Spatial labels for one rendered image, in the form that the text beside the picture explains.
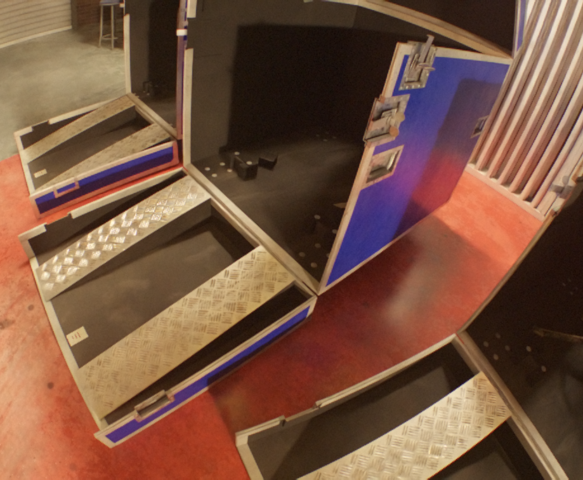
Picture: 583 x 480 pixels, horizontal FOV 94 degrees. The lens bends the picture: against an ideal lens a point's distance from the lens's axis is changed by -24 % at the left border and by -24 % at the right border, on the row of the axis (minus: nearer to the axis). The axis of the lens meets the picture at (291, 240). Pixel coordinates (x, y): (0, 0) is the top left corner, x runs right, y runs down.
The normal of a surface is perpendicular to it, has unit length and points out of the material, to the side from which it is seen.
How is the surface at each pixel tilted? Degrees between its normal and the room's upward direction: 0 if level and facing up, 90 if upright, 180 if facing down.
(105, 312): 1
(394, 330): 0
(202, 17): 90
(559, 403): 0
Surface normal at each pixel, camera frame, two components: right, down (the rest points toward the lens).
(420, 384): 0.14, -0.71
